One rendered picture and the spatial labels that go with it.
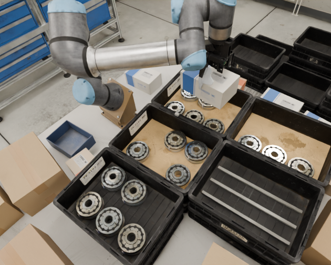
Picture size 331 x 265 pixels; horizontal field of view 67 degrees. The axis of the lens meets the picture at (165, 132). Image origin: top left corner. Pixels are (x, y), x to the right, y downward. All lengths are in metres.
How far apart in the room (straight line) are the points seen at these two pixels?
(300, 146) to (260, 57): 1.15
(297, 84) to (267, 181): 1.27
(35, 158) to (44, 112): 1.53
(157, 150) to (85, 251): 0.51
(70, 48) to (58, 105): 1.96
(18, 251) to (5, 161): 0.43
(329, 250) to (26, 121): 2.54
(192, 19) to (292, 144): 0.74
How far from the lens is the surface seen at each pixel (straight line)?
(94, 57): 0.82
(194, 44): 0.77
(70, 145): 1.45
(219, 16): 0.84
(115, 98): 1.32
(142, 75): 1.58
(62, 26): 0.87
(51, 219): 1.29
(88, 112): 1.58
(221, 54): 0.92
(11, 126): 2.83
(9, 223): 1.35
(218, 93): 0.97
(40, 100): 2.93
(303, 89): 2.24
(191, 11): 0.81
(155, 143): 1.18
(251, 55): 2.26
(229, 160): 1.14
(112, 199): 1.08
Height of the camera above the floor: 1.80
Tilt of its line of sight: 53 degrees down
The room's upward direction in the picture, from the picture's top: 6 degrees counter-clockwise
